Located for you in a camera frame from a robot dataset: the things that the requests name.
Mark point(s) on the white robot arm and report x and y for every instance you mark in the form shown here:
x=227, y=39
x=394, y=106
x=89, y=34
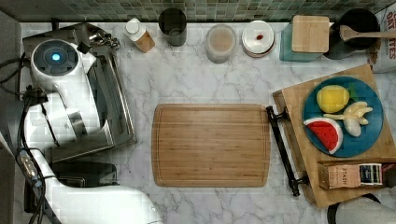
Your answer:
x=70, y=113

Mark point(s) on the large bamboo cutting board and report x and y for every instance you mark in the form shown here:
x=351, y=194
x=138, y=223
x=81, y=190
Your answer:
x=210, y=146

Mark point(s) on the clear cereal container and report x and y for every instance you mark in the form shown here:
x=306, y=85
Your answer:
x=220, y=42

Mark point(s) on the silver toaster oven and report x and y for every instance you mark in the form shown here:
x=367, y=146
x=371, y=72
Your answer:
x=104, y=76

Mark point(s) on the dark grey cup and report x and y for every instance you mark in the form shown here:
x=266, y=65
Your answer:
x=173, y=24

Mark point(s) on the white lidded jar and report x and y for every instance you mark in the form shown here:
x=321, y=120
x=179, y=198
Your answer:
x=258, y=39

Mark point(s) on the orange bottle white cap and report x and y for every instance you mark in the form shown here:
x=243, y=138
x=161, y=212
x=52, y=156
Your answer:
x=139, y=35

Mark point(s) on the plush watermelon slice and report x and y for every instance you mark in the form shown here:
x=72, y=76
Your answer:
x=326, y=134

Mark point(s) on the teal canister bamboo lid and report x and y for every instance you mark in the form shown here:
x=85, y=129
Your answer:
x=305, y=39

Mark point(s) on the yellow plush pineapple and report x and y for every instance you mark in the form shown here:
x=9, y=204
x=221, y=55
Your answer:
x=332, y=98

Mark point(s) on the wooden serving tray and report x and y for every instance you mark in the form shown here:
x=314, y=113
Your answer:
x=307, y=157

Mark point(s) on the tea box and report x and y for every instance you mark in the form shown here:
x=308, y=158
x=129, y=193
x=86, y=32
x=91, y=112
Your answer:
x=350, y=176

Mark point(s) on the plush peeled banana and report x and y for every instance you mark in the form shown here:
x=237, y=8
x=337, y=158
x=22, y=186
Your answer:
x=353, y=117

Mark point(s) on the blue round plate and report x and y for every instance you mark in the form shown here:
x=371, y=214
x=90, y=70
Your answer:
x=351, y=145

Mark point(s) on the wooden spoon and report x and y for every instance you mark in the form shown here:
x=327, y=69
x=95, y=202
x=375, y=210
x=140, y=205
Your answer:
x=348, y=33

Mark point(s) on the black pot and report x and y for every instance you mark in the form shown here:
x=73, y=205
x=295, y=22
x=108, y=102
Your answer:
x=360, y=20

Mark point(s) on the oats bag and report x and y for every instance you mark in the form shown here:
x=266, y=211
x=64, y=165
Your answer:
x=382, y=55

